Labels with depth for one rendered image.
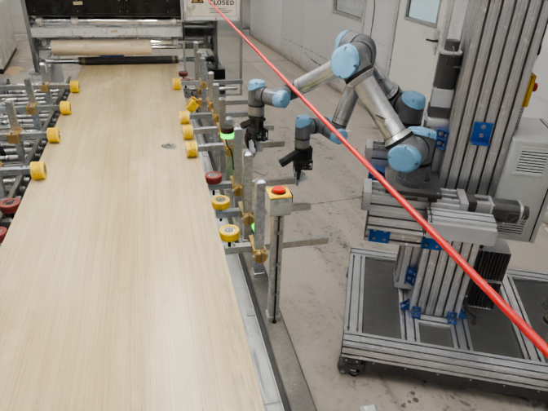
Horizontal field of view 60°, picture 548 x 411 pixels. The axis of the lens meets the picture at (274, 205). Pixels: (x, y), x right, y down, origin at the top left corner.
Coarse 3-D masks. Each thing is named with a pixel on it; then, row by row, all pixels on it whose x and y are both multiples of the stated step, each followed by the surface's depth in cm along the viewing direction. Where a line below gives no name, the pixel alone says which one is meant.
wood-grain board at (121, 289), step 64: (64, 128) 276; (128, 128) 280; (64, 192) 209; (128, 192) 211; (192, 192) 213; (0, 256) 167; (64, 256) 168; (128, 256) 170; (192, 256) 171; (0, 320) 140; (64, 320) 141; (128, 320) 142; (192, 320) 143; (0, 384) 120; (64, 384) 121; (128, 384) 122; (192, 384) 123; (256, 384) 123
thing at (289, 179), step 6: (252, 180) 235; (270, 180) 236; (276, 180) 237; (282, 180) 238; (288, 180) 239; (294, 180) 239; (210, 186) 230; (216, 186) 230; (222, 186) 231; (228, 186) 232; (252, 186) 235
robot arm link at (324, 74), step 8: (328, 64) 198; (312, 72) 203; (320, 72) 200; (328, 72) 198; (296, 80) 209; (304, 80) 206; (312, 80) 203; (320, 80) 202; (328, 80) 201; (296, 88) 209; (304, 88) 208; (312, 88) 207; (296, 96) 213
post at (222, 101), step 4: (220, 100) 257; (224, 100) 258; (220, 104) 259; (224, 104) 259; (220, 108) 260; (224, 108) 260; (220, 112) 261; (224, 112) 261; (220, 116) 262; (224, 116) 262; (220, 120) 263; (224, 120) 263; (220, 124) 264; (224, 124) 265; (220, 140) 269; (220, 152) 272; (220, 156) 273; (224, 156) 274; (220, 160) 274; (224, 160) 275; (220, 164) 276; (224, 164) 276; (220, 168) 277; (224, 168) 278
